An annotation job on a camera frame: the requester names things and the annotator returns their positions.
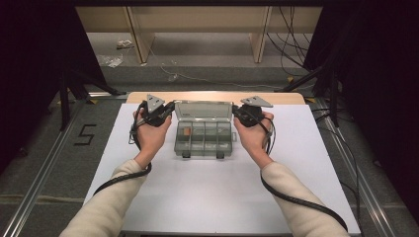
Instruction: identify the crumpled clear plastic bag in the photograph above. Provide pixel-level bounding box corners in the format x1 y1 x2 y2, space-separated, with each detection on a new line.
97 53 125 69

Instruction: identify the black metal stand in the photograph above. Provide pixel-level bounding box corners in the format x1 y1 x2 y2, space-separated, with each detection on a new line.
57 62 127 132
275 63 340 128

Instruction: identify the person's left hand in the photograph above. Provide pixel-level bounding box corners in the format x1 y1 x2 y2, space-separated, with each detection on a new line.
132 109 173 162

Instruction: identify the metal floor rail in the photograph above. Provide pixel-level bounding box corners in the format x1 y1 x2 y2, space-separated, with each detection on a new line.
315 98 401 237
1 98 88 237

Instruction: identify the grey plastic compartment box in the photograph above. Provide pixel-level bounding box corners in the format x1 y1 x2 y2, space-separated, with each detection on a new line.
173 99 238 160

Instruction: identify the bundle of black cables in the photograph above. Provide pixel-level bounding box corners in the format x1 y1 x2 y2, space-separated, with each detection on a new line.
266 6 317 78

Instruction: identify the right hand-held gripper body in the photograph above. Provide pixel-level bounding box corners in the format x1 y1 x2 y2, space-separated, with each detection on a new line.
237 95 274 127

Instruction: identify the black floor cable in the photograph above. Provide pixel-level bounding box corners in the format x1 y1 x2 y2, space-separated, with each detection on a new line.
312 107 364 237

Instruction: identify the beige wooden shelf unit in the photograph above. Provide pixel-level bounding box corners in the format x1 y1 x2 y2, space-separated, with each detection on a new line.
74 5 323 64

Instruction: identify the white table sheet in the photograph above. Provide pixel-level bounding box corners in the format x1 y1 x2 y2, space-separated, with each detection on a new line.
72 103 362 235

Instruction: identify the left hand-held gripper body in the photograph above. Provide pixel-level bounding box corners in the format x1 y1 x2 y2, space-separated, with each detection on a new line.
139 94 167 127

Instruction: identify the person's right hand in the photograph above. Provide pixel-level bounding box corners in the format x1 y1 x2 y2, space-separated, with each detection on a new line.
234 113 275 170

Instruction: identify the black curtain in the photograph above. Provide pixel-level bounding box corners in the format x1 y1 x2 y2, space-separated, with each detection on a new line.
302 0 419 228
0 0 108 176

